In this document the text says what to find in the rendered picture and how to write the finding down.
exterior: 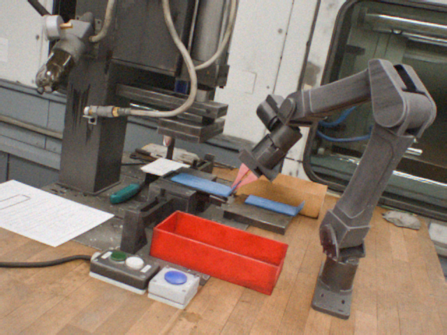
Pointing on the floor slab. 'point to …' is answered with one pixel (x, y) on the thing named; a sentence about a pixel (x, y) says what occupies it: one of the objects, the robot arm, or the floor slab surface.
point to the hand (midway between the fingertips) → (234, 187)
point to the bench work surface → (378, 262)
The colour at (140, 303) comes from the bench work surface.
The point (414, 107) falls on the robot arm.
